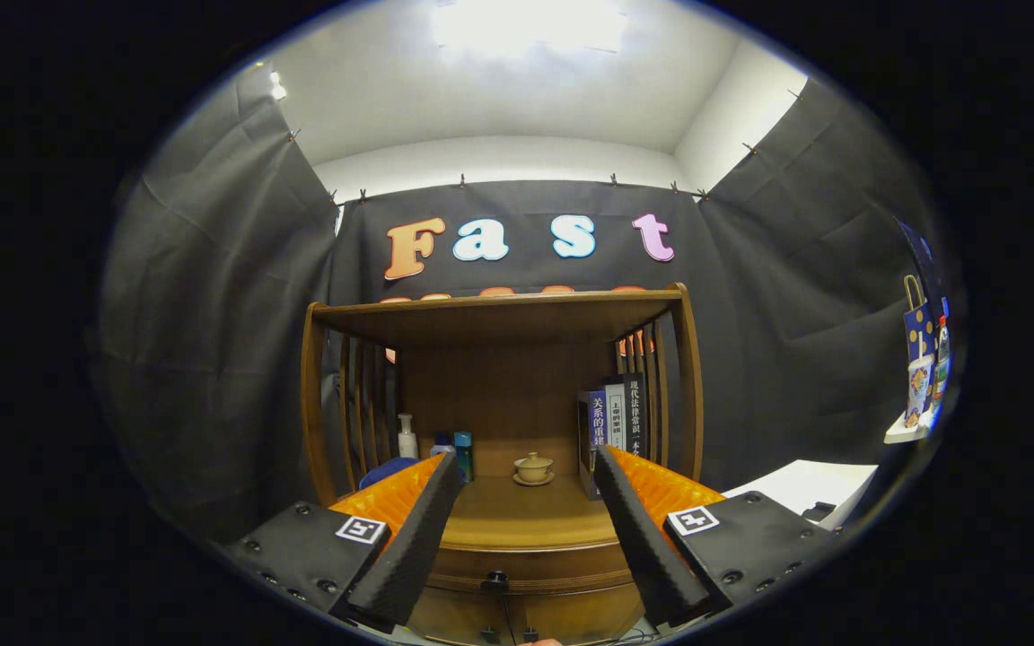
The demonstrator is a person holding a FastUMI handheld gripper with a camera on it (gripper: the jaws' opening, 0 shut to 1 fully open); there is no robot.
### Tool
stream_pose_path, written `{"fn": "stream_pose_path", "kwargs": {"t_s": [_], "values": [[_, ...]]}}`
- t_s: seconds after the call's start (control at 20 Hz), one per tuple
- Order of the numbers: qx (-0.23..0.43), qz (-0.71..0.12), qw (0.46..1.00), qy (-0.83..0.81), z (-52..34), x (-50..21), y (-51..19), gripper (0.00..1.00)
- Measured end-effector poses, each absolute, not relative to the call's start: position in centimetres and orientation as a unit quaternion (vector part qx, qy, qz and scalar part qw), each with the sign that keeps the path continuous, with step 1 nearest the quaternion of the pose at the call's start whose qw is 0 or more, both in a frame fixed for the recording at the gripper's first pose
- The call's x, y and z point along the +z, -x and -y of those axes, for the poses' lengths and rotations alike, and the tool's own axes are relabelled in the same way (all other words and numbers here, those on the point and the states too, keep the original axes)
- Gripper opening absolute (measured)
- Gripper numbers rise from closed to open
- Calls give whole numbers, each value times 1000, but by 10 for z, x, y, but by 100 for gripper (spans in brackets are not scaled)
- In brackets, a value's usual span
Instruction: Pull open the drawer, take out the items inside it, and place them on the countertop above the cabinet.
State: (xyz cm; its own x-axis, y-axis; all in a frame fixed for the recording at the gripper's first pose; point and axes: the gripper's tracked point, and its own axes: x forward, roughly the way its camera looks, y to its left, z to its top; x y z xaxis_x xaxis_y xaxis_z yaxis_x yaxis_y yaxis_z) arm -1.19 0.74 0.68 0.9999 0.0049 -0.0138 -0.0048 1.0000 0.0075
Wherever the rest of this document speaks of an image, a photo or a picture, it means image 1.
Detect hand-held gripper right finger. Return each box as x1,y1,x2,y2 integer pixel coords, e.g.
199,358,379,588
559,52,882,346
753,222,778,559
593,444,837,629

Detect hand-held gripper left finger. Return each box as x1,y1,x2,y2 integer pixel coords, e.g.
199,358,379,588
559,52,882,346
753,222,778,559
225,449,466,633

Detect wooden drawer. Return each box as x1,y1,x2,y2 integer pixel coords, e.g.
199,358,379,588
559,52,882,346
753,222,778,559
423,541,639,595

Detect wooden countertop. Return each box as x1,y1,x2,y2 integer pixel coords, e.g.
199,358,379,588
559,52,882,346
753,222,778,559
427,436,626,551

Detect blue towel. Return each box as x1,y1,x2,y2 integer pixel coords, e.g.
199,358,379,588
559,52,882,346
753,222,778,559
358,457,421,490

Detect book with blue spine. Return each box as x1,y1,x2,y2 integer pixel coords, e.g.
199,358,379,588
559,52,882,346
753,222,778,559
577,390,609,501

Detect book with pale spine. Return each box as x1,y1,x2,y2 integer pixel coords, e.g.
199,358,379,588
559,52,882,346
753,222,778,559
604,384,627,452

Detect book with black spine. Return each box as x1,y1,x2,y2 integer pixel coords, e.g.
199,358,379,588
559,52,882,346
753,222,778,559
622,373,649,460

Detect white appliance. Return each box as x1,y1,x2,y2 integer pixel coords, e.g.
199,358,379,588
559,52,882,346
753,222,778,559
723,459,879,530

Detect small white shelf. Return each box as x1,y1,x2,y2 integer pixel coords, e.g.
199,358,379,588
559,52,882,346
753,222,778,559
883,404,944,445

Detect black backdrop cloth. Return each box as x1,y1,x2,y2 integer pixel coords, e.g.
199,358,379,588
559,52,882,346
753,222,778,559
95,63,967,548

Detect printed paper cup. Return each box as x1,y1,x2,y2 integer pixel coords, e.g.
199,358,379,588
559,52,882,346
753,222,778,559
907,354,935,427

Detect blue dotted paper bag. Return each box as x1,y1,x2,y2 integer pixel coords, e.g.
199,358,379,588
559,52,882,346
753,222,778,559
903,274,937,364

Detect small drink bottle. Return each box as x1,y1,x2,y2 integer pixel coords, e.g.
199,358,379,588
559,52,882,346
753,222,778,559
933,314,951,405

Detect wooden cabinet frame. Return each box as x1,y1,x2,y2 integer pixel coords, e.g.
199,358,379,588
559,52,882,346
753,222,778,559
300,283,706,646

